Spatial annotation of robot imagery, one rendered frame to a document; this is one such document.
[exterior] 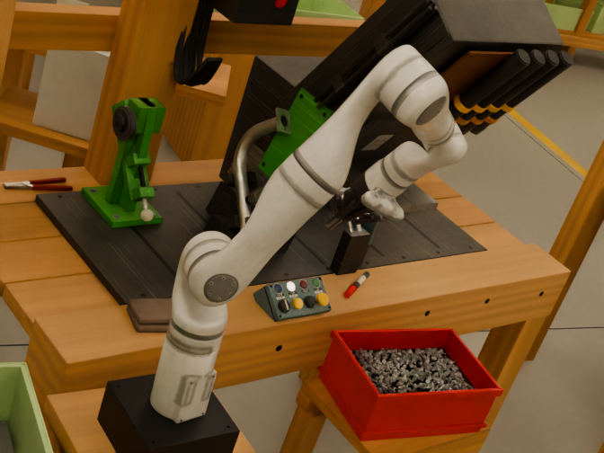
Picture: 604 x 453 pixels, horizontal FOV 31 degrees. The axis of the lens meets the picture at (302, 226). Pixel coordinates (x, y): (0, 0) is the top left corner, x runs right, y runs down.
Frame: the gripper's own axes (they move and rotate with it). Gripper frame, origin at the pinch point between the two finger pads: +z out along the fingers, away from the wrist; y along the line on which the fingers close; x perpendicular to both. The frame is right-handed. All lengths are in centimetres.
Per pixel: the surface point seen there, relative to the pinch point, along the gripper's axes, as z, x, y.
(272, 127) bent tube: 15.4, -32.2, 7.2
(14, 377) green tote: 23, 44, 47
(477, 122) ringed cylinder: -11.5, -36.8, -29.3
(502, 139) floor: 182, -305, -248
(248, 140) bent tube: 23.0, -32.7, 8.6
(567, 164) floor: 165, -294, -282
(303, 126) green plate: 10.2, -31.6, 2.6
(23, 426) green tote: 22, 53, 43
